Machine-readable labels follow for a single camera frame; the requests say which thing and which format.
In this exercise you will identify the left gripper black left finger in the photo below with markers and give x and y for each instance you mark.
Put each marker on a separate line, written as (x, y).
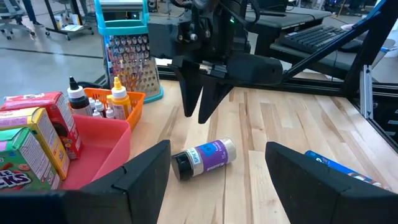
(77, 208)

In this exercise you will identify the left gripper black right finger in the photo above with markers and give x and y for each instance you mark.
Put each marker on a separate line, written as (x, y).
(326, 205)

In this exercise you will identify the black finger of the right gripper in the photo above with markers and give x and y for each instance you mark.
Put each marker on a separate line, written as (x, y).
(189, 87)
(213, 96)

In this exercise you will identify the blue Frosted Flakes box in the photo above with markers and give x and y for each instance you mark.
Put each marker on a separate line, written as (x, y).
(329, 163)

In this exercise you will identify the spice jar purple label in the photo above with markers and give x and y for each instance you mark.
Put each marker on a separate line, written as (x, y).
(211, 155)

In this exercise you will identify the small yellow bottle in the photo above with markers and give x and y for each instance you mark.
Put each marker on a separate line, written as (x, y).
(121, 105)

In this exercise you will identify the green Apple Jacks cereal box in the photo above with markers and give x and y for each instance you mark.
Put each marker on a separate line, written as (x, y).
(21, 155)

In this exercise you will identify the yellow mini cereal box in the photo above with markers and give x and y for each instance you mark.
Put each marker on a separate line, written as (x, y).
(46, 137)

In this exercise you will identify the black dropper bottle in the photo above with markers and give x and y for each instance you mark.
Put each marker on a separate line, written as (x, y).
(109, 113)

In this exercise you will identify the large dark bottle black nozzle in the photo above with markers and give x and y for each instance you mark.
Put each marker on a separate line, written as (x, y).
(77, 99)

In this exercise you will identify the red mini cereal box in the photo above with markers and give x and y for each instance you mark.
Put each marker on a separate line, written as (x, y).
(46, 99)

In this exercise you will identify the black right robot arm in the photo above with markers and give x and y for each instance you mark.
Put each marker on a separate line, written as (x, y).
(217, 18)

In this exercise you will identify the black desk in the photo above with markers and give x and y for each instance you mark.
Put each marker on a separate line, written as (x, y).
(280, 18)

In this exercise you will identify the orange plastic basket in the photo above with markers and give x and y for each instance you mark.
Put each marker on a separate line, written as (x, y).
(136, 109)

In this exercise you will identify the pink plastic tray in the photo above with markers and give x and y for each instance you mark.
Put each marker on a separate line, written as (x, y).
(99, 149)

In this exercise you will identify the black computer mouse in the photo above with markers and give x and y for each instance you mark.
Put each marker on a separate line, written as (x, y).
(351, 46)

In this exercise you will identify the black rolling stand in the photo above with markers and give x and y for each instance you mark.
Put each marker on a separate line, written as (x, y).
(68, 29)

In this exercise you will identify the dark office chair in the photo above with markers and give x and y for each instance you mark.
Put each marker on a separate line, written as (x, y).
(12, 12)

